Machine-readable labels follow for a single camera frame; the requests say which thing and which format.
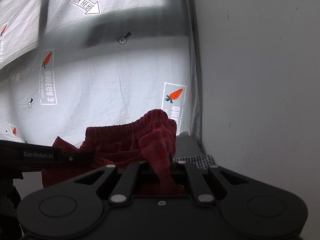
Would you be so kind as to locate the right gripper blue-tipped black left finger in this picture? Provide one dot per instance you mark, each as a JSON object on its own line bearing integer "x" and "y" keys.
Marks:
{"x": 132, "y": 182}

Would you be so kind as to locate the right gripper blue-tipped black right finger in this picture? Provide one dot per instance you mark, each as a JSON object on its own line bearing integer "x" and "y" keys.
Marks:
{"x": 189, "y": 176}

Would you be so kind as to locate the red checkered shorts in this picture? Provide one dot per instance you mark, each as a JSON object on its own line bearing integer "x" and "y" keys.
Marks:
{"x": 152, "y": 138}

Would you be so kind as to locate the white carrot-print curtain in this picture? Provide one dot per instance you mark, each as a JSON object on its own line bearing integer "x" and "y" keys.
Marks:
{"x": 67, "y": 65}

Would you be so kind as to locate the folded blue plaid shirt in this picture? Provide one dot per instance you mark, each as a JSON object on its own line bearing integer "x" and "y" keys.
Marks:
{"x": 200, "y": 161}

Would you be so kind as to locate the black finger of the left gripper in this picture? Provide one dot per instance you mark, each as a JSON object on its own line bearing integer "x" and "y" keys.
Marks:
{"x": 20, "y": 157}

